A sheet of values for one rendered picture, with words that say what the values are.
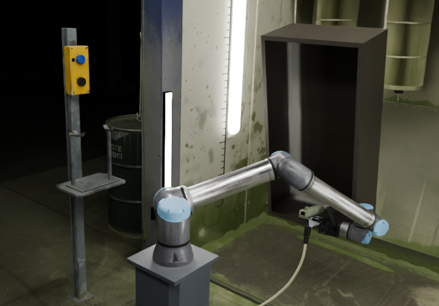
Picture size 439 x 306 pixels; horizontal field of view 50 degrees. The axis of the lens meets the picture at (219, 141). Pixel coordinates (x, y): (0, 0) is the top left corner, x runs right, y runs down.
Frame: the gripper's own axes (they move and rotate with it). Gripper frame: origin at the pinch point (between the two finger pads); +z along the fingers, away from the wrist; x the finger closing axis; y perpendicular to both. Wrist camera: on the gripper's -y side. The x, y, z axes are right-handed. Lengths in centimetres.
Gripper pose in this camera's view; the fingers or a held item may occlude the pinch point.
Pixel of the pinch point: (308, 216)
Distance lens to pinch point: 285.1
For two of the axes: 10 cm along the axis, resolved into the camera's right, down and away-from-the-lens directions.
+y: -1.6, 9.8, 0.9
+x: 5.1, 0.0, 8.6
